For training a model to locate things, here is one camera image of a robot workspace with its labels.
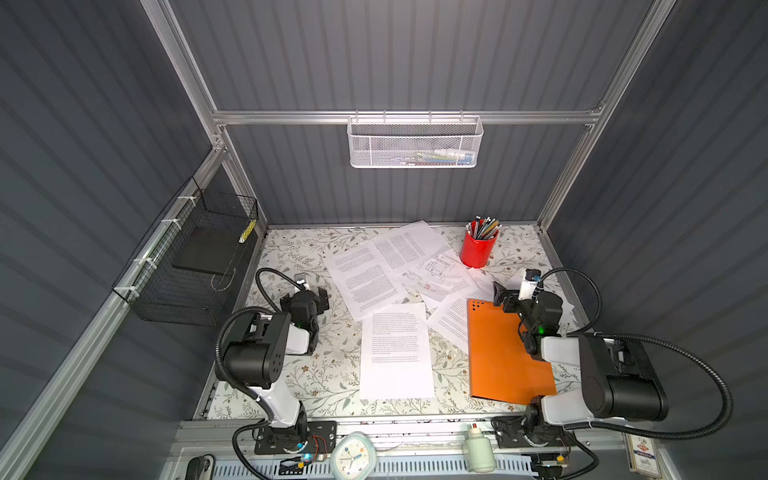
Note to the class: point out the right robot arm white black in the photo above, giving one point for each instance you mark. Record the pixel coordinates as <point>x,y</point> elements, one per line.
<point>619,384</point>

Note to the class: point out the white wire mesh basket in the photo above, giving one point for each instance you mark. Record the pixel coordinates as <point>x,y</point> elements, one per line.
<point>414,142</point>

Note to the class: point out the diagram paper sheet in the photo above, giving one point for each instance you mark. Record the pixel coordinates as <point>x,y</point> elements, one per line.
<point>439,276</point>

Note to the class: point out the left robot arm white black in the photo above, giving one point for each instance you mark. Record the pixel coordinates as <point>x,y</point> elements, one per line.
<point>254,342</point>

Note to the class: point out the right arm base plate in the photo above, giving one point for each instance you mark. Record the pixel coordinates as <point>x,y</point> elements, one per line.
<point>517,431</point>

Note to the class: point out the orange folder black inside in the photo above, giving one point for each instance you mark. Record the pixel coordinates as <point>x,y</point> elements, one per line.
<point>500,369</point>

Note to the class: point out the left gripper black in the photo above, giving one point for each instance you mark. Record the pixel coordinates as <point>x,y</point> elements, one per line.
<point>317,298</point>

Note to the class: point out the yellow marker in basket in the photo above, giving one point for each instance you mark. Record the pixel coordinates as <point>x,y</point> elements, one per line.
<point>247,231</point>

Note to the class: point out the white table clock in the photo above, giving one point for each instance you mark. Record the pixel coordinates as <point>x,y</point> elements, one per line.
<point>354,458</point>

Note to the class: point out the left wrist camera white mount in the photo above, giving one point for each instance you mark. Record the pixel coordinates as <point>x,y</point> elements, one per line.
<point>302,279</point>

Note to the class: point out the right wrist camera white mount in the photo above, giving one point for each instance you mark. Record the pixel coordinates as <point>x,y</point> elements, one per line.
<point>529,284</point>

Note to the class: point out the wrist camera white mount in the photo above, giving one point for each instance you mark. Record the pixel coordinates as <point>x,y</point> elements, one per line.
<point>302,279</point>
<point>529,284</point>

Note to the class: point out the red pen cup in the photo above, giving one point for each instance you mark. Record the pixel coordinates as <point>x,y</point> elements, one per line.
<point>476,253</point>

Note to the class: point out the printed paper sheet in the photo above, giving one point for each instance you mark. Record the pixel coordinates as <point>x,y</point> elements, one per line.
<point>409,246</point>
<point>396,358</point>
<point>364,280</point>
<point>450,319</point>

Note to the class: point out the black stapler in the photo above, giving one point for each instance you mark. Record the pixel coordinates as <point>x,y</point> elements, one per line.
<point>200,468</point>

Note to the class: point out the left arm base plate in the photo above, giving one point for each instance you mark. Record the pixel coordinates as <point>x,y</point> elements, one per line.
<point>315,437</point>

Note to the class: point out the white glue bottle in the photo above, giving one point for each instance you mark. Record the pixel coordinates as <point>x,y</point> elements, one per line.
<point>478,451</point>

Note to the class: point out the printed paper sheet back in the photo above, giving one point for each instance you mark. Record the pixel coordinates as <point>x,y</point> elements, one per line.
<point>409,246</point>

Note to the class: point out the black wire mesh basket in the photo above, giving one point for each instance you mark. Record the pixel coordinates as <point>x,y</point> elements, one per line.
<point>190,270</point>

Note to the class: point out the printed paper sheet front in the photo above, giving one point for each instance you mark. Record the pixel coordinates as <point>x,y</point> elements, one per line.
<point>396,358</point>

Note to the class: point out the pens in red cup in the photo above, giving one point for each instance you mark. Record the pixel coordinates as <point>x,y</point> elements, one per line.
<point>483,228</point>

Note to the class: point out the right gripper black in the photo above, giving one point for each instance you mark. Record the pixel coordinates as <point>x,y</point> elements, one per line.
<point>507,298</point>

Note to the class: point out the playing card box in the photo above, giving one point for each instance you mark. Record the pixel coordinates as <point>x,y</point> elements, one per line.
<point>642,456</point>

